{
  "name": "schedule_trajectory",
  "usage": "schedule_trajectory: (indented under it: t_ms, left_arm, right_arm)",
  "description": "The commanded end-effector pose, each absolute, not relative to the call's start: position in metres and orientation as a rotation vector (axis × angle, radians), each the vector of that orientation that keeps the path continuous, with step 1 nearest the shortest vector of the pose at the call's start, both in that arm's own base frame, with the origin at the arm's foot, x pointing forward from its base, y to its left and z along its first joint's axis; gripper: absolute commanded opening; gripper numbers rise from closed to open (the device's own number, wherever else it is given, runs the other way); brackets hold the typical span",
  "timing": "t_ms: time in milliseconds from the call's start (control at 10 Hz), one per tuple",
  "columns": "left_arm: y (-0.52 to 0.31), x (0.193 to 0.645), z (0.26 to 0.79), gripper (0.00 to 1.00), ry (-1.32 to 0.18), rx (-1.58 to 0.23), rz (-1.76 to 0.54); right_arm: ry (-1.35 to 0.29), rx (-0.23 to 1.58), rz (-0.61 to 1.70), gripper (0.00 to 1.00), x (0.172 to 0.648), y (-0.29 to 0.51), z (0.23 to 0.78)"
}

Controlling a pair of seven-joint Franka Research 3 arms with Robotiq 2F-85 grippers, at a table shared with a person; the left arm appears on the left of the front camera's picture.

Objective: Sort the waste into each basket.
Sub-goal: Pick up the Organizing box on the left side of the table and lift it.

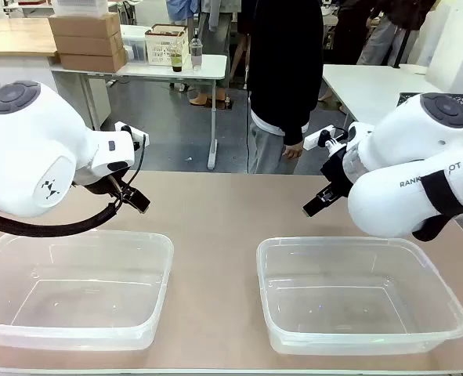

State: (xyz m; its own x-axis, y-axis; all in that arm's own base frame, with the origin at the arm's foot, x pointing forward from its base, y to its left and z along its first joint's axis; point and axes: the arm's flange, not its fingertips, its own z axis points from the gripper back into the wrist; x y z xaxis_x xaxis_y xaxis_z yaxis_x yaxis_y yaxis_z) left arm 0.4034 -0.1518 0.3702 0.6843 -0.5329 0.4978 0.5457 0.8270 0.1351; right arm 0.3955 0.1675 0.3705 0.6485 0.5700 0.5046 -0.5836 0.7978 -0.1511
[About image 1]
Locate white slotted basket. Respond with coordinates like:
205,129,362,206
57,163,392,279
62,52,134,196
144,23,190,66

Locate black strap on right arm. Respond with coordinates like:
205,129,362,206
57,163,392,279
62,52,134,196
412,170,463,242

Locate clear storage container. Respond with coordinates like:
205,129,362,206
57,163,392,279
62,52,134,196
120,24,154,64

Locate brown cardboard box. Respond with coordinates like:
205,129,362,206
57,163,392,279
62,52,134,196
58,47,128,74
52,31,125,57
47,12,122,40

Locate black braided cable sleeve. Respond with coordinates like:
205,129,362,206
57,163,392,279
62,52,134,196
0,201,123,238

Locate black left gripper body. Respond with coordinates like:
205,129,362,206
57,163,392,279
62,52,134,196
84,174,137,204

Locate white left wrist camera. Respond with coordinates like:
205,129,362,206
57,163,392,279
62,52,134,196
114,121,150,149

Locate clear plastic bin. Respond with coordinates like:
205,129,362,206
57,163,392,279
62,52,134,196
256,236,463,356
0,230,175,351

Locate thin black camera cable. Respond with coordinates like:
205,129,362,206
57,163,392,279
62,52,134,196
121,125,146,197

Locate white partition panel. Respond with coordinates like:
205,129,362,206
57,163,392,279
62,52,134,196
425,0,463,94

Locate person's left hand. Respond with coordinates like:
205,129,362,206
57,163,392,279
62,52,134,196
283,142,305,160

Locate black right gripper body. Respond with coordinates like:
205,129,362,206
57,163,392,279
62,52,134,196
319,150,352,197

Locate white plastic box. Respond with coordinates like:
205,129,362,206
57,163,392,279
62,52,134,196
52,0,110,18

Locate wooden workbench top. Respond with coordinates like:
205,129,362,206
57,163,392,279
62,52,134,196
0,17,58,60

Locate bystander in grey trousers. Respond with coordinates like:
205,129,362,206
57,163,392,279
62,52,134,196
355,0,439,67

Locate white table with metal legs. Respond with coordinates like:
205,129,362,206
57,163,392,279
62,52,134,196
50,53,229,172

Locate clear plastic bottle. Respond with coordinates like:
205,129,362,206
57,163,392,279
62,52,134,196
189,27,204,73

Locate bottle with dark liquid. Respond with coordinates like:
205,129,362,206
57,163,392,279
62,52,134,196
171,43,183,74

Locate person in black sweater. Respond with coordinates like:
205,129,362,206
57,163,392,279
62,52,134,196
245,0,326,175

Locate bystander in blue shirt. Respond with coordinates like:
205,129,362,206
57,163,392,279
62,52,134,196
165,0,242,107

